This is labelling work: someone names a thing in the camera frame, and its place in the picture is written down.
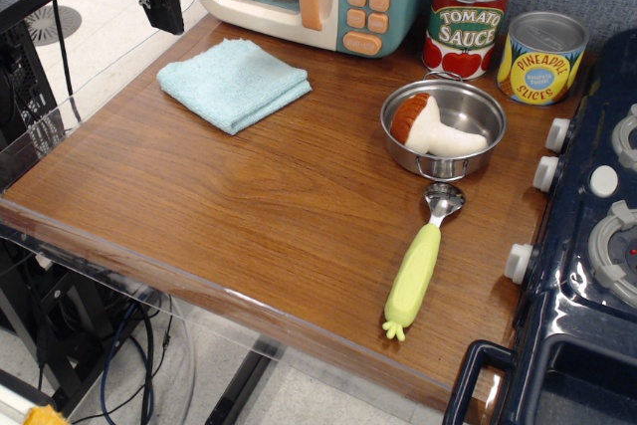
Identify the plush brown white mushroom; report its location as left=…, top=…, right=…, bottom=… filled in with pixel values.
left=390, top=93, right=489, bottom=157

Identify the light blue folded cloth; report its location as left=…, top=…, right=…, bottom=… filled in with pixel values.
left=157, top=39, right=312, bottom=135

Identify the tomato sauce can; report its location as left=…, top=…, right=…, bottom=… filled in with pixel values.
left=422, top=0, right=509, bottom=80

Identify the small steel pot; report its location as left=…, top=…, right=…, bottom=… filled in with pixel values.
left=380, top=72, right=508, bottom=181

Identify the pineapple slices can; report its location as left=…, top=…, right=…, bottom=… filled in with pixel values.
left=497, top=11, right=589, bottom=106

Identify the yellow sponge at corner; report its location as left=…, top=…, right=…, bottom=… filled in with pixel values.
left=22, top=405, right=69, bottom=425

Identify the dark blue toy stove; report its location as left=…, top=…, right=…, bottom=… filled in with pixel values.
left=444, top=30, right=636, bottom=424

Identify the blue cable under table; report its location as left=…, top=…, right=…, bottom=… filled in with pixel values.
left=99, top=300, right=155, bottom=425

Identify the spoon with green handle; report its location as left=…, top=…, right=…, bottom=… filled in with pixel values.
left=381, top=182, right=466, bottom=341

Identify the black cable under table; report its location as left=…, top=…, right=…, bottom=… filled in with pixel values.
left=69, top=295, right=175, bottom=425

